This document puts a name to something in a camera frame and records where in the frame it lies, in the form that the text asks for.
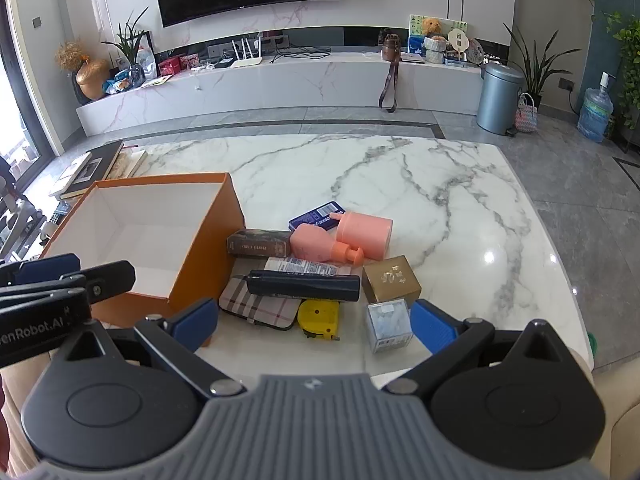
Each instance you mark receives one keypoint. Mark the small black box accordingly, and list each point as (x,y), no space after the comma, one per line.
(223,63)

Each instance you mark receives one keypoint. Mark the photo cover book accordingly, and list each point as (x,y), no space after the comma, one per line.
(80,170)

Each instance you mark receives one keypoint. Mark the white tube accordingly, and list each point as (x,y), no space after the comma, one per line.
(300,265)

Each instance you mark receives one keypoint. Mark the long leaf potted plant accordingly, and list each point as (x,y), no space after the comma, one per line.
(534,77)

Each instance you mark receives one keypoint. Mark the yellow tape measure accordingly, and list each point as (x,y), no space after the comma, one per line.
(317,320)

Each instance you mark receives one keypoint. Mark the blue tin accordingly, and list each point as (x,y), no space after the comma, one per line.
(312,216)

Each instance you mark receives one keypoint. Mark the white ceramic pot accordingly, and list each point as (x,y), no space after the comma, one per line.
(433,49)

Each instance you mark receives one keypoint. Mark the snack packets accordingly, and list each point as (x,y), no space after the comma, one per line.
(117,84)

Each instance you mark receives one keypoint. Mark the white plastic bag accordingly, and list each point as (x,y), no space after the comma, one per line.
(146,55)

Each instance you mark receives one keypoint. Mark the dried flowers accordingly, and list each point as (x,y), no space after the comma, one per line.
(70,55)

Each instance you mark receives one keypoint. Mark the gold box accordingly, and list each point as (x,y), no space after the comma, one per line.
(392,280)

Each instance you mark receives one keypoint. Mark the decorative plate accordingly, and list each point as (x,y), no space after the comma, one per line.
(475,51)

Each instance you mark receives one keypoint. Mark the beige book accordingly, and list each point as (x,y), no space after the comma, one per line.
(131,162)

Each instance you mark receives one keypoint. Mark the round white fan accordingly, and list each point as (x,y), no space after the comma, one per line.
(457,40)

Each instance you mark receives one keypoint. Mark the dark brown box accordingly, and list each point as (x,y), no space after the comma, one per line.
(257,245)

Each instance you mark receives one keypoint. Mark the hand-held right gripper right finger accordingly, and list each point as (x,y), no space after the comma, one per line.
(432,327)

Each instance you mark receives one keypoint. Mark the cream sofa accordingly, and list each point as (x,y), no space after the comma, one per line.
(617,410)

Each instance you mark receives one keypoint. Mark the clear cube box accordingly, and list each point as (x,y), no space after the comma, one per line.
(387,325)

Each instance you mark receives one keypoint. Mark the white router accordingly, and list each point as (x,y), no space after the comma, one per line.
(247,61)

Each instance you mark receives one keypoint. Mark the blue water jug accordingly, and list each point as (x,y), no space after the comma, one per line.
(595,112)

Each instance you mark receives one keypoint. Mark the red box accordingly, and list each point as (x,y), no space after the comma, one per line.
(169,66)

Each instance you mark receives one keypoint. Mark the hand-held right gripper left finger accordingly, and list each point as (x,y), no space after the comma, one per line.
(192,322)

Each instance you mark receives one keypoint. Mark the grey chair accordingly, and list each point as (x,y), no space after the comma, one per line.
(20,220)

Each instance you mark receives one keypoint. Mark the orange cardboard box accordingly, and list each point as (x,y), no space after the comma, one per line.
(210,240)

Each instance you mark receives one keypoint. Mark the black case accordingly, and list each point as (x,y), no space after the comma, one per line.
(305,286)

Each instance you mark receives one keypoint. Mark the woven basket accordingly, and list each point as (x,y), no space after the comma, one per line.
(526,117)

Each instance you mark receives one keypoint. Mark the green leafy plant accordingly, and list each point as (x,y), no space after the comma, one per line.
(631,45)

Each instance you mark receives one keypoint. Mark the grey trash can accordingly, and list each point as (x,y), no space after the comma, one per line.
(497,100)

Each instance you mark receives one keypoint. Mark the white marble television cabinet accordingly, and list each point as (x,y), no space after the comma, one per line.
(300,85)

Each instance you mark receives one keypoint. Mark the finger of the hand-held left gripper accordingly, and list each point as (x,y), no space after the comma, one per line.
(112,280)
(47,266)

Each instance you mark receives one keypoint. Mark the pink patterned box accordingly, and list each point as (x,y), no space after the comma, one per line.
(190,61)

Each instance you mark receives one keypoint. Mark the plaid wallet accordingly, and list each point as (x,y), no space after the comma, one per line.
(255,310)

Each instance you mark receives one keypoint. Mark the wall socket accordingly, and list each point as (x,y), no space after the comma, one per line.
(565,84)

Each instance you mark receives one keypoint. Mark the pink pump bottle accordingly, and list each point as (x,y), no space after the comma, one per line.
(310,245)

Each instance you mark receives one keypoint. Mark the framed picture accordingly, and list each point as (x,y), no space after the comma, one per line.
(452,25)

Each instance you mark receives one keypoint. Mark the gold vase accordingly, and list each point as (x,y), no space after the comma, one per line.
(92,80)

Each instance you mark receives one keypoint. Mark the black hardcover book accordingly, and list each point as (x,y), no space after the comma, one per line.
(112,152)

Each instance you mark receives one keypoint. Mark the green plant in glass vase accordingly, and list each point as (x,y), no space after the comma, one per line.
(134,72)

